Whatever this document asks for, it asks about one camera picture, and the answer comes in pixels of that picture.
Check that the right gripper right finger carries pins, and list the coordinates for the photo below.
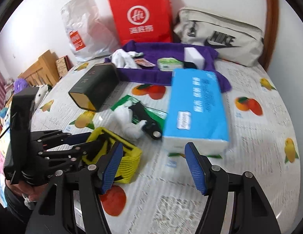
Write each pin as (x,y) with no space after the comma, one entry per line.
(212,182)

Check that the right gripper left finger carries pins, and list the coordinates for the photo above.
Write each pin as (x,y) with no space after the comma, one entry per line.
(95,180)

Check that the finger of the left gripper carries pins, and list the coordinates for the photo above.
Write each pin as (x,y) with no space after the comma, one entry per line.
(72,159)
(66,136)

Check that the white cotton glove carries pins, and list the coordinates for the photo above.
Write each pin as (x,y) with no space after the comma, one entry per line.
(125,60)

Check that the green tea tissue packet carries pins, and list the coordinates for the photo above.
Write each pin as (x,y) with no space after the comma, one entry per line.
(169,64)

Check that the white sponge block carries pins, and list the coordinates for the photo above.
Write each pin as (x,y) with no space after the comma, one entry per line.
(193,59)

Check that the person's left hand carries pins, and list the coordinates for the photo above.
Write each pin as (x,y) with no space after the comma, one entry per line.
(33,193)

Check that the white plush toy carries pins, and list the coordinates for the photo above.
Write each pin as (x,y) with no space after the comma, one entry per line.
(41,94)

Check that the dark green box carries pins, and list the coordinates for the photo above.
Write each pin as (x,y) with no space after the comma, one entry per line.
(92,90)

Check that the purple plush toy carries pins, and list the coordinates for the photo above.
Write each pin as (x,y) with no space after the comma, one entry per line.
(19,85)

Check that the fruit print tablecloth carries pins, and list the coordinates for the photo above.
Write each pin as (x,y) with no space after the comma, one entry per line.
(162,197)

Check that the blue tissue pack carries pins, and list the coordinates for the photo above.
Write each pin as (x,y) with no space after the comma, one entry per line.
(195,113)

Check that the green and white packet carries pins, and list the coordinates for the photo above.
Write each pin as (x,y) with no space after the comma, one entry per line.
(129,100)

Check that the patterned brown book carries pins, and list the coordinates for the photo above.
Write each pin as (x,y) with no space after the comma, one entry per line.
(63,65)

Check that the purple fleece cloth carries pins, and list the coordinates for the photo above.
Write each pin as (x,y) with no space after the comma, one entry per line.
(153,63)

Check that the small red card packet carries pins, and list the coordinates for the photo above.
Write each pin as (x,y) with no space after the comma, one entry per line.
(143,62)

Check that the white Miniso plastic bag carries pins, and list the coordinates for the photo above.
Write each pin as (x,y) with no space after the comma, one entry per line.
(88,37)

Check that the grey Nike bag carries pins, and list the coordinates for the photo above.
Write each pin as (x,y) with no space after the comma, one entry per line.
(234,40)

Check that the red paper shopping bag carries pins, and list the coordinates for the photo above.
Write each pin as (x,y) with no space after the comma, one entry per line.
(143,20)

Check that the brown wooden door frame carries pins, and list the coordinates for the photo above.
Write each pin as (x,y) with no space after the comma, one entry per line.
(271,27)

